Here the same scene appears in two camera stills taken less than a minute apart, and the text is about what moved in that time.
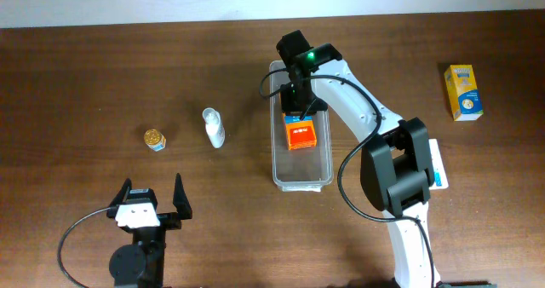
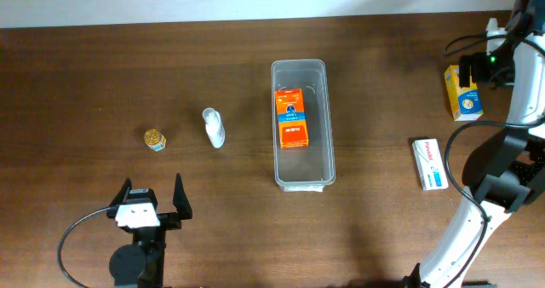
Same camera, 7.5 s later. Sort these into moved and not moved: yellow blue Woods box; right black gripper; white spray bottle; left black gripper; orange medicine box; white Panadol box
Moved: orange medicine box; right black gripper
Not moved: white Panadol box; left black gripper; white spray bottle; yellow blue Woods box
